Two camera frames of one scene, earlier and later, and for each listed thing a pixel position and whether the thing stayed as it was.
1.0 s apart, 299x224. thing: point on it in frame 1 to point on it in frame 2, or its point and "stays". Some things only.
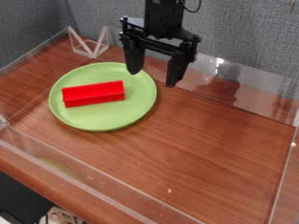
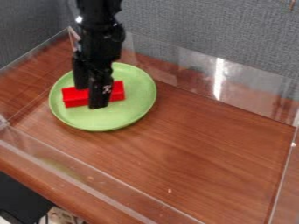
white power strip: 60,216 stays
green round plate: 107,115 stays
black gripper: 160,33 to 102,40
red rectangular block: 94,94 stays
